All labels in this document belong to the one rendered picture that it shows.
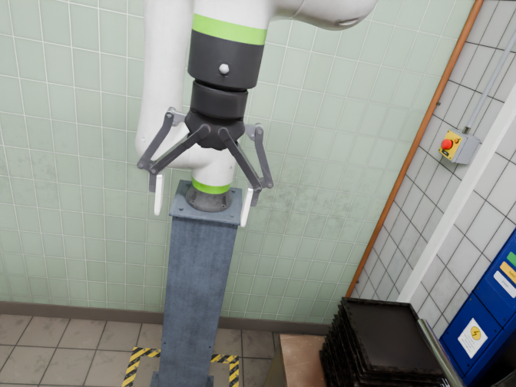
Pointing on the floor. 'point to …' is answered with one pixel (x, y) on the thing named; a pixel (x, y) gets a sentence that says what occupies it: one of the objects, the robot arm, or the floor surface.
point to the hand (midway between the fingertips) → (201, 210)
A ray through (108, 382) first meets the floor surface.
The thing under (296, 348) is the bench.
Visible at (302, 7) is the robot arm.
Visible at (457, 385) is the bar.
